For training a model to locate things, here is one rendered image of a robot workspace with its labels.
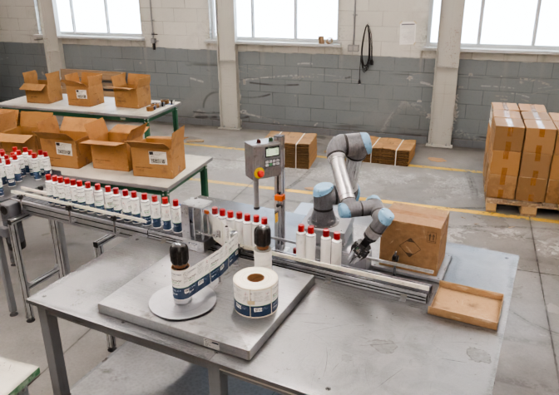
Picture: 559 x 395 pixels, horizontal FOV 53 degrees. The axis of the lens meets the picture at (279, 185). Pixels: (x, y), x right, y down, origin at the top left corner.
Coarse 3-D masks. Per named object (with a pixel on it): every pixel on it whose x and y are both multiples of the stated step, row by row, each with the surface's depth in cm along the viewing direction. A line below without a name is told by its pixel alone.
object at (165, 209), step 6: (162, 198) 322; (162, 204) 324; (168, 204) 324; (162, 210) 324; (168, 210) 324; (162, 216) 325; (168, 216) 325; (162, 222) 327; (168, 222) 326; (168, 228) 328
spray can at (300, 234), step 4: (300, 224) 288; (300, 228) 286; (296, 232) 288; (300, 232) 287; (304, 232) 288; (296, 236) 288; (300, 236) 287; (304, 236) 287; (296, 240) 289; (300, 240) 287; (304, 240) 288; (296, 244) 290; (300, 244) 288; (304, 244) 289; (296, 248) 291; (300, 248) 289; (304, 248) 290; (296, 252) 292; (300, 252) 290; (304, 252) 291; (300, 256) 291; (304, 256) 292
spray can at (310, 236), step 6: (312, 228) 284; (306, 234) 286; (312, 234) 285; (306, 240) 286; (312, 240) 285; (306, 246) 287; (312, 246) 286; (306, 252) 289; (312, 252) 287; (306, 258) 290; (312, 258) 289
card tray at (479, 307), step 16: (448, 288) 275; (464, 288) 272; (432, 304) 262; (448, 304) 262; (464, 304) 262; (480, 304) 262; (496, 304) 262; (464, 320) 249; (480, 320) 246; (496, 320) 250
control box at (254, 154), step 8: (248, 144) 287; (256, 144) 286; (264, 144) 287; (272, 144) 289; (248, 152) 289; (256, 152) 286; (264, 152) 288; (248, 160) 291; (256, 160) 287; (264, 160) 289; (280, 160) 294; (248, 168) 293; (256, 168) 288; (264, 168) 291; (272, 168) 293; (280, 168) 296; (248, 176) 295; (256, 176) 290; (264, 176) 292; (272, 176) 296
